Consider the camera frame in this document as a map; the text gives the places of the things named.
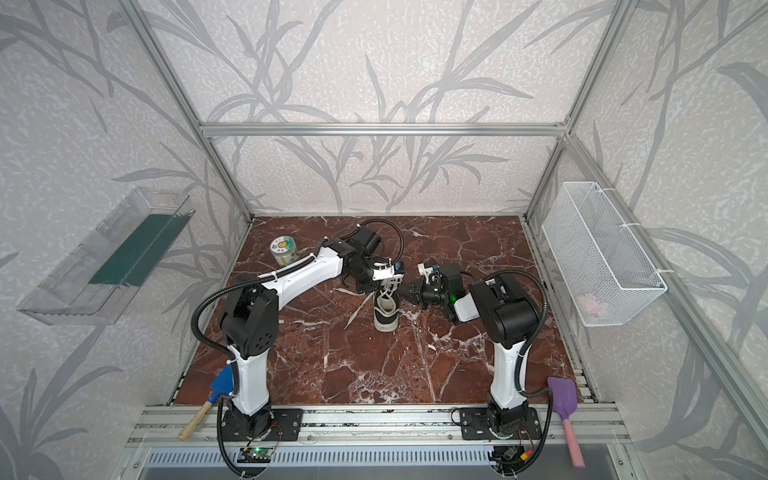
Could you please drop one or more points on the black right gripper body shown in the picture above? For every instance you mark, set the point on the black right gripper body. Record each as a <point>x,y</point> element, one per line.
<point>420,291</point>

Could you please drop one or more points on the black white canvas sneaker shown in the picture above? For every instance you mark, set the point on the black white canvas sneaker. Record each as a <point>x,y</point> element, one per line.
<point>386,310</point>

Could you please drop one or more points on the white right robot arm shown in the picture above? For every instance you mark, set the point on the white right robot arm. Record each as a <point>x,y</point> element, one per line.
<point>512,305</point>

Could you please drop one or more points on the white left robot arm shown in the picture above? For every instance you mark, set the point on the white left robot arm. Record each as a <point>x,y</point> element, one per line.
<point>250,322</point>

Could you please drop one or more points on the pink object in basket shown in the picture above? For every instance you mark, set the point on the pink object in basket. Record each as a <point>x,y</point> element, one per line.
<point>590,305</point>

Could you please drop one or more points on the purple pink toy shovel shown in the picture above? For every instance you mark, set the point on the purple pink toy shovel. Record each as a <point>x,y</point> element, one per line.
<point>565,403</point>

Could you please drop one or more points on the blue toy spatula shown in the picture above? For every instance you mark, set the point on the blue toy spatula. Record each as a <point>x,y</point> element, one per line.
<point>222,385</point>

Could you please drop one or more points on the green circuit board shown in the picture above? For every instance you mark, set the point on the green circuit board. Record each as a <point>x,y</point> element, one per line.
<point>254,455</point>

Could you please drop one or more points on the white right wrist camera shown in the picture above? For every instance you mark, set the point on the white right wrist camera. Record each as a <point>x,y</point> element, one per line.
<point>431,274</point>

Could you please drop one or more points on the aluminium horizontal frame bar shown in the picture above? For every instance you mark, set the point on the aluminium horizontal frame bar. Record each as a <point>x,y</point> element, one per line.
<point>383,129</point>

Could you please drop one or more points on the white wire mesh basket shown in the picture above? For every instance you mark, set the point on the white wire mesh basket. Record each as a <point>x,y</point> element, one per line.
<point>597,253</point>

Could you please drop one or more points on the clear plastic wall tray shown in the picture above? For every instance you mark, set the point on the clear plastic wall tray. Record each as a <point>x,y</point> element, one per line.
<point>95,283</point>

